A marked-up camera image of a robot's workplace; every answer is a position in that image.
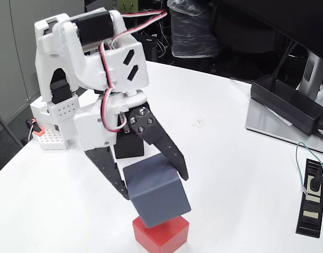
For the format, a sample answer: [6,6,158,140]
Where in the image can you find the black computer case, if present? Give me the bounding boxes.
[139,33,158,62]

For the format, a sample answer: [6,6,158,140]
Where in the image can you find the red block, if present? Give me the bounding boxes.
[132,215,190,253]

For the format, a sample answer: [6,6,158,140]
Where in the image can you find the white paper sheet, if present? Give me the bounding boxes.
[266,105,293,127]

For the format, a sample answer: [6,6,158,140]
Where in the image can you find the silver monitor base plate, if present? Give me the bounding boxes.
[245,98,323,155]

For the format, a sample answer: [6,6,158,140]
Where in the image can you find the black power strip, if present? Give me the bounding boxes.
[295,158,323,239]

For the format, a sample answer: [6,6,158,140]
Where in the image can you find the black monitor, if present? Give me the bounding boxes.
[211,0,323,64]

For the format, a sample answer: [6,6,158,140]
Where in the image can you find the grey block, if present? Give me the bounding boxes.
[123,153,192,229]

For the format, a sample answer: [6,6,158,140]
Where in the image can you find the black block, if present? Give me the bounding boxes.
[114,131,145,160]

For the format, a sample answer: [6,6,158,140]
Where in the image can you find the white perforated table clamp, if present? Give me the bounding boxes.
[36,128,70,151]

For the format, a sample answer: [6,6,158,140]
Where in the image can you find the black power adapter brick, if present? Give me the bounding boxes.
[250,74,323,135]

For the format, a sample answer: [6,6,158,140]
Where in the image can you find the orange clip with wires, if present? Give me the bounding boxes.
[25,118,45,137]

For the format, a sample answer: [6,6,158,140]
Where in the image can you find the black power plug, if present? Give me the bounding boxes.
[308,160,323,192]

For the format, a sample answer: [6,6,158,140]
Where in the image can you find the green circuit board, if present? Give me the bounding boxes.
[118,0,138,16]

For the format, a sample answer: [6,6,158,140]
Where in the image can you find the silver monitor stand neck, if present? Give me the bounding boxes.
[295,50,323,102]

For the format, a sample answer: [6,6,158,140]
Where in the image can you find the plastic-wrapped black bin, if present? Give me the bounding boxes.
[167,0,221,59]

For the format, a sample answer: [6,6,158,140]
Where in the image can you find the thin green wire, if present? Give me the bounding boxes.
[295,141,323,196]

